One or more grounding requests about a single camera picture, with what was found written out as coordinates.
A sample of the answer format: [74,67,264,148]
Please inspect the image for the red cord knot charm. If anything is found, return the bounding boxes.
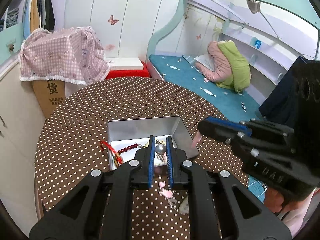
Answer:
[99,140,124,167]

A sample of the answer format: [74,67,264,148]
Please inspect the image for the dark red bead bracelet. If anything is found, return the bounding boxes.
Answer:
[117,142,143,155]

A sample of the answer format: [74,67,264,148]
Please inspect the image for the person right hand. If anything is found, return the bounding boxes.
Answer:
[264,187,319,218]

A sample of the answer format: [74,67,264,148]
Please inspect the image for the dark hanging garment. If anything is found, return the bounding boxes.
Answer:
[259,57,319,128]

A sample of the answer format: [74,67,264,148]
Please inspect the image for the pink and green quilt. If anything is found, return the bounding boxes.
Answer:
[194,40,251,93]

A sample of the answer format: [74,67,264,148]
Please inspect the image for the grey metal tin box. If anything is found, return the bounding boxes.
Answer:
[107,116,199,159]

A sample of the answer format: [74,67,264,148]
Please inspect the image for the white pillow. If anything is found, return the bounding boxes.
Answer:
[194,54,215,72]

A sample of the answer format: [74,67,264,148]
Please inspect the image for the small blue box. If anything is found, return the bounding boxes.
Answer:
[254,40,261,49]

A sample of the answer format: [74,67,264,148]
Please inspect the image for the hanging grey bag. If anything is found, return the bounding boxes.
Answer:
[246,0,261,14]

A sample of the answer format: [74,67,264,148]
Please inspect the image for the brown cardboard box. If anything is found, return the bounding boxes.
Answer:
[31,80,89,119]

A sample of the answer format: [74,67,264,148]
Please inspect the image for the white flat box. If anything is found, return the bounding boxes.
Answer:
[106,57,144,70]

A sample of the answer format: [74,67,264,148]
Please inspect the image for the red storage box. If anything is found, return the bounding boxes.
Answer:
[106,61,151,80]

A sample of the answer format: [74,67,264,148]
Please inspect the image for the white panel wardrobe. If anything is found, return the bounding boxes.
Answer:
[64,0,179,61]

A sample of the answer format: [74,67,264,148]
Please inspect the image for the pink checkered cloth cover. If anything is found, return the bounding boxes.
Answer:
[19,27,110,86]

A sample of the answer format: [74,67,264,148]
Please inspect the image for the teal drawer unit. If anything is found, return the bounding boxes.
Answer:
[0,22,23,64]

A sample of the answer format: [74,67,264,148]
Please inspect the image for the hanging clothes row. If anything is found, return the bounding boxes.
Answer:
[22,0,55,39]

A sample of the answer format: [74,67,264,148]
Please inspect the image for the lilac cube shelf unit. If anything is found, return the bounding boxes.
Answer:
[1,0,25,31]

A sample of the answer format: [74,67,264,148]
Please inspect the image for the lilac wall shelves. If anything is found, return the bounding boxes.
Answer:
[188,0,318,104]

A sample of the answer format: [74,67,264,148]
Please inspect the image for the cream cabinet with handles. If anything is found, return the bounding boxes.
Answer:
[1,63,45,233]

